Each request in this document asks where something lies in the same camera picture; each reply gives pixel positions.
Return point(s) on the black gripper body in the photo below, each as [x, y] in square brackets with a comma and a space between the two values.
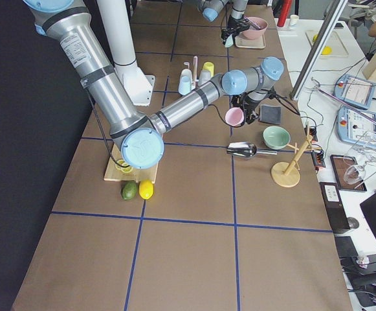
[250, 107]
[232, 23]

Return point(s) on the mint green cup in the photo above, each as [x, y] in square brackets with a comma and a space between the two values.
[229, 41]

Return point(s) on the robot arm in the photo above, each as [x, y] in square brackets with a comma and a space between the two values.
[119, 86]
[211, 9]

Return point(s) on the yellow cup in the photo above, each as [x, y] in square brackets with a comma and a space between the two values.
[209, 66]

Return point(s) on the grey cup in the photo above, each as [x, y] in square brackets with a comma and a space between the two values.
[205, 75]

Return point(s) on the light blue cup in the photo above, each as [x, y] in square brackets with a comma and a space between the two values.
[185, 85]

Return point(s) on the cream white cup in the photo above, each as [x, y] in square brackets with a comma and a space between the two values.
[186, 73]

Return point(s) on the beige serving tray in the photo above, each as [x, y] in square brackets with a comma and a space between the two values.
[242, 42]

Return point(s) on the pink bowl with ice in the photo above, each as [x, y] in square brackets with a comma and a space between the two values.
[257, 28]

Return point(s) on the grey folded cloth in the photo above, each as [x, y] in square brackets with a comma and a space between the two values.
[270, 114]

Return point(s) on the mint green bowl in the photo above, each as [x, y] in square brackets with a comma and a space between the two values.
[276, 137]

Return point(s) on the stainless steel scoop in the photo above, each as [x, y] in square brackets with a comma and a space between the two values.
[247, 150]

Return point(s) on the wooden mug tree stand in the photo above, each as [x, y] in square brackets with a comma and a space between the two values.
[287, 174]

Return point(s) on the blue teach pendant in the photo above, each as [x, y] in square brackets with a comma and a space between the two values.
[355, 91]
[352, 127]

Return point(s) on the whole yellow lemon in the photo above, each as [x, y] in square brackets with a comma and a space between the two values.
[146, 189]

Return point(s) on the green avocado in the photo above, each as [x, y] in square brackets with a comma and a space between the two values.
[129, 190]

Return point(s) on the bamboo cutting board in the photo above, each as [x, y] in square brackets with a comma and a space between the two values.
[114, 173]

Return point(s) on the aluminium frame post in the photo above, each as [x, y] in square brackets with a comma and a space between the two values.
[334, 12]

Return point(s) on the white wire cup rack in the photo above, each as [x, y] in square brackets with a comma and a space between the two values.
[194, 70]

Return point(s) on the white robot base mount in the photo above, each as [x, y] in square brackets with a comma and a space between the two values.
[115, 19]

